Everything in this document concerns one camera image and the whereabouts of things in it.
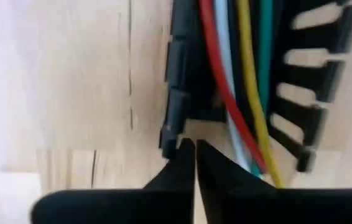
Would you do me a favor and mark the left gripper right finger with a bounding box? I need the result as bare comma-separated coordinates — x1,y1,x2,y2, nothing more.
196,139,352,224

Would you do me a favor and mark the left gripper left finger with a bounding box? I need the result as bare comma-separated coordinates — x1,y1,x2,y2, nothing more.
30,138,196,224

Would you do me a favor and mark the black slotted cable duct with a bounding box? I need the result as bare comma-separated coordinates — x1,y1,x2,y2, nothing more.
159,0,352,174

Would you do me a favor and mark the yellow cable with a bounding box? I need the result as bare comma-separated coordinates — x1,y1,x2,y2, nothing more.
236,0,285,189

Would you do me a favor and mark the bundle of coloured wires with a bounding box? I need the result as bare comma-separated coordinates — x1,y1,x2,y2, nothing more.
198,0,269,174

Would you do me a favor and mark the green cable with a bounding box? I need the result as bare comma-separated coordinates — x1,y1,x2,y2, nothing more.
250,0,274,177

